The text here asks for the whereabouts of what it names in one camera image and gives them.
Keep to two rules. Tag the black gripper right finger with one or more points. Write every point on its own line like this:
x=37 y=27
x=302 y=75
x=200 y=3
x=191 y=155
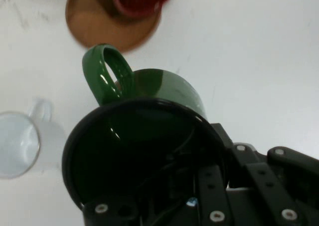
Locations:
x=274 y=186

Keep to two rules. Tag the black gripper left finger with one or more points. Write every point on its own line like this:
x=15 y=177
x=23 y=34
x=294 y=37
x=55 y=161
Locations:
x=211 y=198

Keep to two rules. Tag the green enamel mug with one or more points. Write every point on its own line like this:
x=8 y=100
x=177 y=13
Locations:
x=139 y=146

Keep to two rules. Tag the white enamel mug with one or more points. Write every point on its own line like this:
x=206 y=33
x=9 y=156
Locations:
x=17 y=143

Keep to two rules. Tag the brown wooden mug tree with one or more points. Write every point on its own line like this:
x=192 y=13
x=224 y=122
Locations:
x=99 y=26

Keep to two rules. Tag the red mug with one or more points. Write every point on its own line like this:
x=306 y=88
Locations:
x=142 y=1

